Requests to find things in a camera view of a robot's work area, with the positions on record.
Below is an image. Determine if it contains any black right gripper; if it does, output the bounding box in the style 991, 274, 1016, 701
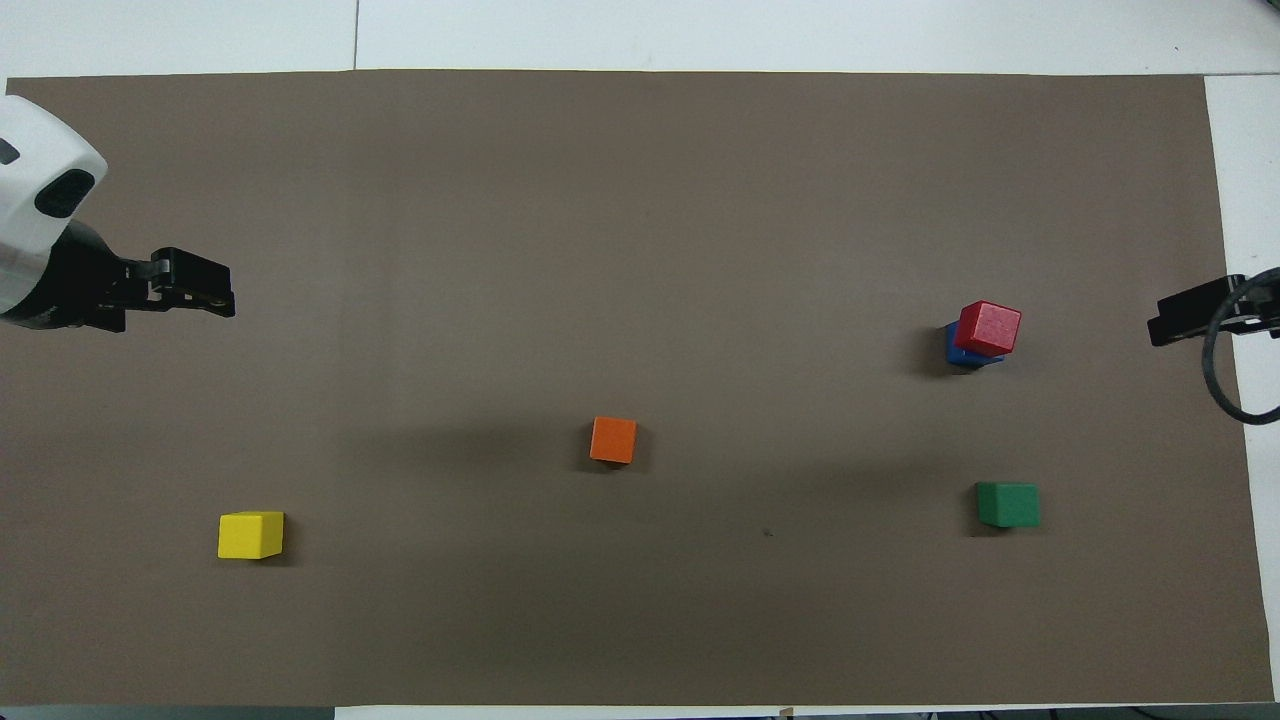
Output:
1146, 275, 1280, 349

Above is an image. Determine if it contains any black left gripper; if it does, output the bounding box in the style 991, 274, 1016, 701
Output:
0, 221, 238, 333

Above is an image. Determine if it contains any red wooden block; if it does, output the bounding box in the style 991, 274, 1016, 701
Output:
953, 301, 1023, 358

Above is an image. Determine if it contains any blue wooden block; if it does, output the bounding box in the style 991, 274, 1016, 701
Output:
944, 322, 1006, 370

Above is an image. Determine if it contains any yellow wooden block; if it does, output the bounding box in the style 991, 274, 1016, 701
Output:
217, 511, 285, 561

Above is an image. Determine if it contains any green wooden block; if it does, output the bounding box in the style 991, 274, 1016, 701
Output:
975, 481, 1041, 529

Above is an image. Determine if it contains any orange wooden block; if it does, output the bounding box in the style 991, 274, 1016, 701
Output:
589, 416, 638, 465

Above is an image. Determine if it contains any brown paper mat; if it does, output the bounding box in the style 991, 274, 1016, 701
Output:
0, 70, 1276, 709

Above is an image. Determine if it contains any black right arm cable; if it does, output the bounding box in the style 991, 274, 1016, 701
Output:
1203, 267, 1280, 427

